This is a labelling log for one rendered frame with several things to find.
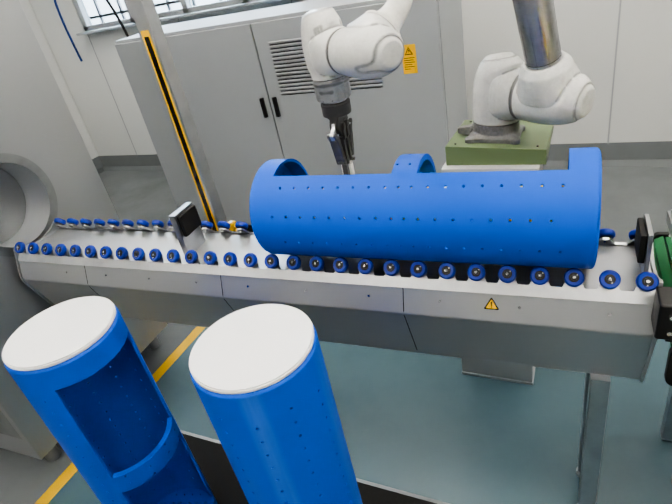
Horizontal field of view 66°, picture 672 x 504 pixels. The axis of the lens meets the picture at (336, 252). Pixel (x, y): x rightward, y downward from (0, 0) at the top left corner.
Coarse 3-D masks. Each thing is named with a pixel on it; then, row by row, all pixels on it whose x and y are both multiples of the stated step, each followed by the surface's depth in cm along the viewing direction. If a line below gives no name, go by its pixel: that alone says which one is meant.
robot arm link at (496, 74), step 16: (480, 64) 169; (496, 64) 164; (512, 64) 162; (480, 80) 168; (496, 80) 164; (512, 80) 161; (480, 96) 170; (496, 96) 165; (480, 112) 173; (496, 112) 168
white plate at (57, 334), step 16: (64, 304) 141; (80, 304) 139; (96, 304) 137; (112, 304) 136; (32, 320) 137; (48, 320) 135; (64, 320) 134; (80, 320) 132; (96, 320) 131; (112, 320) 130; (16, 336) 131; (32, 336) 130; (48, 336) 129; (64, 336) 127; (80, 336) 126; (96, 336) 125; (16, 352) 125; (32, 352) 124; (48, 352) 123; (64, 352) 122; (80, 352) 122; (16, 368) 120; (32, 368) 119
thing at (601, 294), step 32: (32, 256) 198; (64, 256) 191; (96, 256) 185; (128, 256) 179; (416, 288) 138; (448, 288) 134; (480, 288) 131; (512, 288) 128; (544, 288) 125; (576, 288) 122
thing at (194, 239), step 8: (184, 208) 171; (192, 208) 172; (176, 216) 167; (184, 216) 168; (192, 216) 172; (176, 224) 168; (184, 224) 169; (192, 224) 172; (200, 224) 176; (176, 232) 170; (184, 232) 170; (192, 232) 175; (200, 232) 179; (184, 240) 171; (192, 240) 175; (200, 240) 179; (184, 248) 173; (192, 248) 175
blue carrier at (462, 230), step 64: (256, 192) 142; (320, 192) 134; (384, 192) 127; (448, 192) 121; (512, 192) 115; (576, 192) 110; (384, 256) 137; (448, 256) 128; (512, 256) 121; (576, 256) 115
